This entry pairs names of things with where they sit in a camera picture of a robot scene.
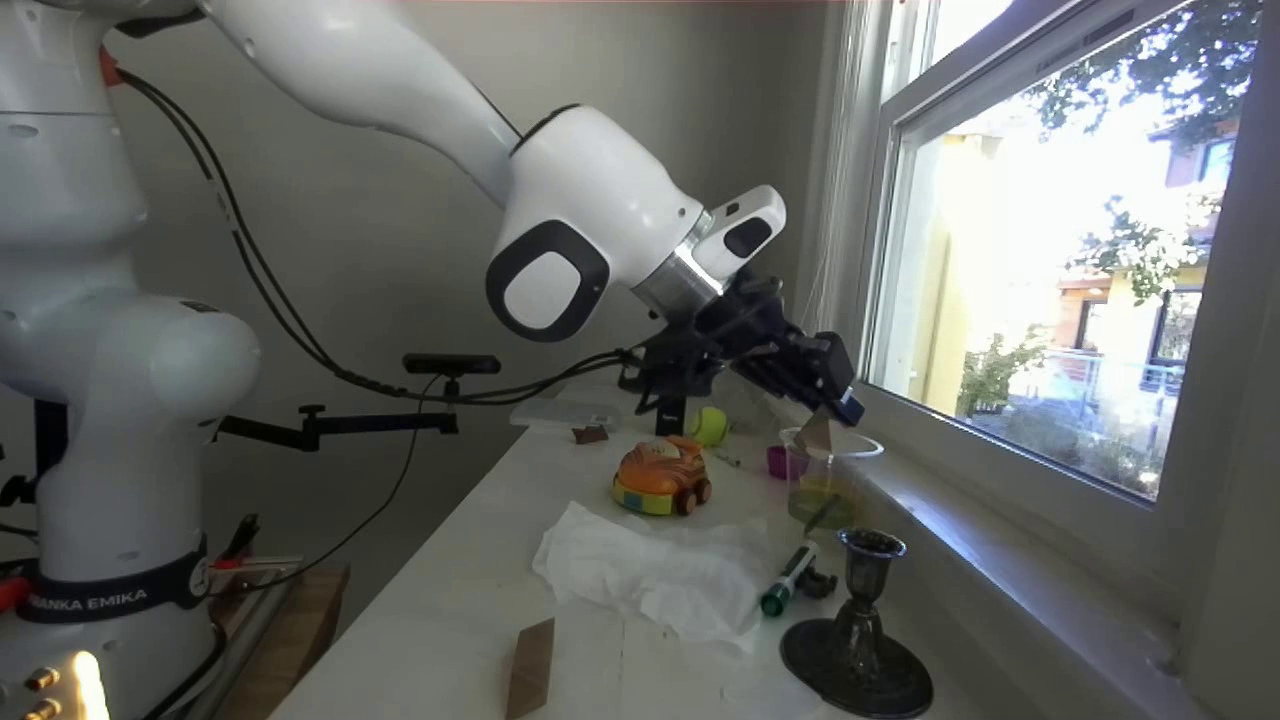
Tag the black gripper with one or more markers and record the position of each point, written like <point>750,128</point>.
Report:
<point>750,334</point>

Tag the brown wooden block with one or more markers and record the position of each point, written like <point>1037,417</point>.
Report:
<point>530,669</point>
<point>819,435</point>

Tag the pink small cup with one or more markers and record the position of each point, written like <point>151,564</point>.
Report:
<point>787,460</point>

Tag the small dark block far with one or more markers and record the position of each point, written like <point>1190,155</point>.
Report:
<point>593,435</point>

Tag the yellow-green tennis ball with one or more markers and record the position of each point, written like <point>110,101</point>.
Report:
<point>709,424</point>

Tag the green marker pen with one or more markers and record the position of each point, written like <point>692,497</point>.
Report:
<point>794,576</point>

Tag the white crumpled cloth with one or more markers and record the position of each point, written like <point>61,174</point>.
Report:
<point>689,583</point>

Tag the wooden board on floor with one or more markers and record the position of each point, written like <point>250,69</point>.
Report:
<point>283,649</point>

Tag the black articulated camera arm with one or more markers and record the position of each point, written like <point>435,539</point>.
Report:
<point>317,423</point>

